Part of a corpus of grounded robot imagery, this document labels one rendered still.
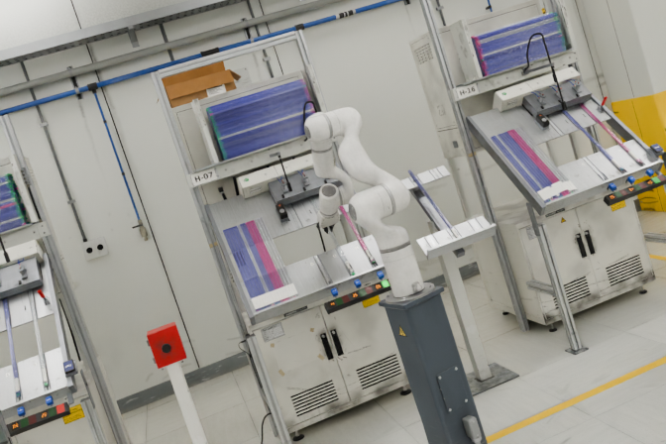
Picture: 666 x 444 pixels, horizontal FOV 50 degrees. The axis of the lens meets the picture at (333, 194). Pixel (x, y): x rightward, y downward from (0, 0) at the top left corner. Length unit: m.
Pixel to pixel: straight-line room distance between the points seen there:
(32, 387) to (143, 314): 1.96
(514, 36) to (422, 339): 1.96
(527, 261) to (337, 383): 1.16
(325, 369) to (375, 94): 2.39
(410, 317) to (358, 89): 2.89
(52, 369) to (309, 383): 1.17
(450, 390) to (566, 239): 1.47
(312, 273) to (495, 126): 1.31
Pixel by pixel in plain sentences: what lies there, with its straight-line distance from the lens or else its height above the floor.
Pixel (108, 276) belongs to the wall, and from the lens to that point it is 5.06.
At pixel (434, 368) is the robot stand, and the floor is 0.44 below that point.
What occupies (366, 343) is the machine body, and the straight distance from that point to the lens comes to 3.59.
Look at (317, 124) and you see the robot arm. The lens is 2.76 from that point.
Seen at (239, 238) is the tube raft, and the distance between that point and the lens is 3.39.
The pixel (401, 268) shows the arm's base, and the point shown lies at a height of 0.82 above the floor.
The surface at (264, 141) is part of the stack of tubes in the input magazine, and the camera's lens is 3.55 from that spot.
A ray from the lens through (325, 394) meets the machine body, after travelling 3.60.
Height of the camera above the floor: 1.37
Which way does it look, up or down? 5 degrees down
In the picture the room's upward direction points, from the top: 18 degrees counter-clockwise
